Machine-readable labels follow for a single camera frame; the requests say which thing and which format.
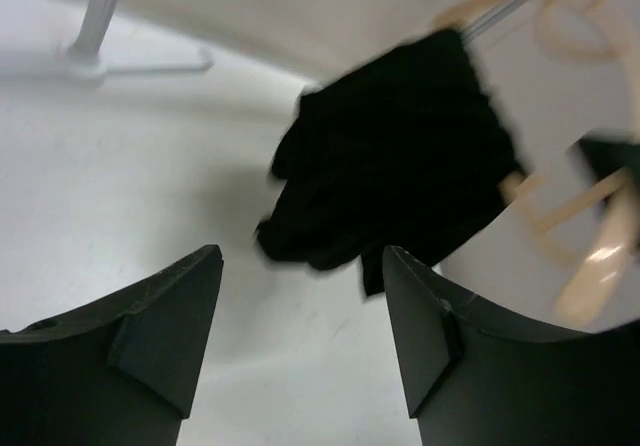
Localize beige wooden clothes hanger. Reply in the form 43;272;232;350
431;0;639;333

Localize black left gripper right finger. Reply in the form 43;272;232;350
383;247;639;445

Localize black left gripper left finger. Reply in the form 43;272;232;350
1;245;223;445

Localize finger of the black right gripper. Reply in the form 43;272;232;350
575;135;639;193

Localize black trousers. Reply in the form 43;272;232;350
256;28;523;297

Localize white metal clothes rack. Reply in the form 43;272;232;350
0;0;581;85

